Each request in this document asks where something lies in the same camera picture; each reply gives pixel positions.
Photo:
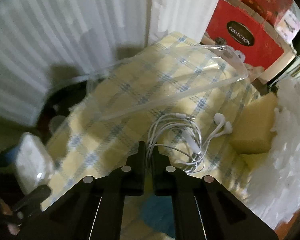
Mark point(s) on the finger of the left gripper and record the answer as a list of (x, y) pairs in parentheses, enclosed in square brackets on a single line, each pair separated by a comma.
[(34, 198)]

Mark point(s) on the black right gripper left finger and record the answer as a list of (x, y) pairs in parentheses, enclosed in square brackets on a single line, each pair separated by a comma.
[(129, 180)]

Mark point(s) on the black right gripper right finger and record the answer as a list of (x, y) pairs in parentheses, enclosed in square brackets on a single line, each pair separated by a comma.
[(166, 178)]

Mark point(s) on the white earphone case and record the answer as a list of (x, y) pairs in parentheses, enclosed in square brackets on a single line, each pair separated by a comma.
[(33, 166)]

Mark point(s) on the blue collapsible funnel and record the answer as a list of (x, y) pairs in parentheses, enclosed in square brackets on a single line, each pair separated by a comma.
[(157, 213)]

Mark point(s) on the white wired earphones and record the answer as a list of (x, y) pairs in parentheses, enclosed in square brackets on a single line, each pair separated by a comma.
[(190, 133)]

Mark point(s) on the yellow tan small box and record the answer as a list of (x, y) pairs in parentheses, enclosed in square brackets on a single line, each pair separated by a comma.
[(252, 132)]

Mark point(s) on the white fluffy duster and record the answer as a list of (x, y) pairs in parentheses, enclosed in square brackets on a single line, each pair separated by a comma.
[(274, 187)]

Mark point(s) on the clear plastic sheet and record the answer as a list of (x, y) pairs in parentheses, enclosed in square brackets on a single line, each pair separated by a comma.
[(155, 78)]

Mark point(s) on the yellow plaid tablecloth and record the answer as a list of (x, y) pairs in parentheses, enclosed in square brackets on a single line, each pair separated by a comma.
[(83, 146)]

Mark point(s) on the orange cardboard box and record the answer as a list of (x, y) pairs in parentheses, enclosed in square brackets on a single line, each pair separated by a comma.
[(286, 230)]

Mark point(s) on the red collection gift bag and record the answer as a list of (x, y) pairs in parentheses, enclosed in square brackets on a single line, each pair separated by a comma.
[(232, 26)]

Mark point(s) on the white curtain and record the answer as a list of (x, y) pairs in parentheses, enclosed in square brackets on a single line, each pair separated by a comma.
[(43, 42)]

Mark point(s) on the pink tissue pack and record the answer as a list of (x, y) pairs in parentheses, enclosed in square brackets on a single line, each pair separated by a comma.
[(288, 26)]

